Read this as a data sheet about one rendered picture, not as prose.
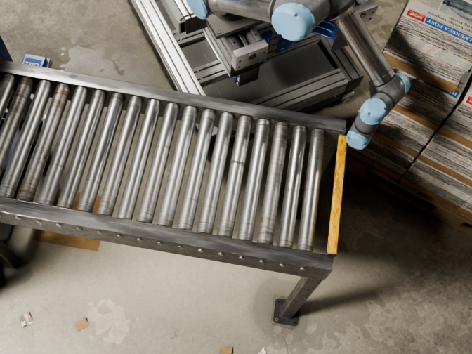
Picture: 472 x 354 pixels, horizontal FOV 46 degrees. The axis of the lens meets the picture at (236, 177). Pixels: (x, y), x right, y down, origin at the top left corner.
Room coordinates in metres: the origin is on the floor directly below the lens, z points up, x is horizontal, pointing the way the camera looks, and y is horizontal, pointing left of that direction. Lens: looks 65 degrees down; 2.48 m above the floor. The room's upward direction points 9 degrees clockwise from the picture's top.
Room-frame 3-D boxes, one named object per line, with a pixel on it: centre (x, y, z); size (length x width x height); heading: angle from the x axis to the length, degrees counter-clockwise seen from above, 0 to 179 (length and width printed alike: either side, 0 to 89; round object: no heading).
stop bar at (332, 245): (0.77, -0.34, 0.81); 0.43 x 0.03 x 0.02; 179
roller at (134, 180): (0.80, 0.33, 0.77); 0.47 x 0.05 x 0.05; 179
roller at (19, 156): (0.81, 0.72, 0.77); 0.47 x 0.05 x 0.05; 179
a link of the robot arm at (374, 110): (1.00, -0.40, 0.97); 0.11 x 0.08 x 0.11; 147
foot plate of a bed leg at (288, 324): (0.54, -0.31, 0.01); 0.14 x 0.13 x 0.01; 179
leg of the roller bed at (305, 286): (0.54, -0.31, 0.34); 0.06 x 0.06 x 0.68; 89
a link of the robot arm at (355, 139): (0.98, -0.39, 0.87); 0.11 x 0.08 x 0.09; 159
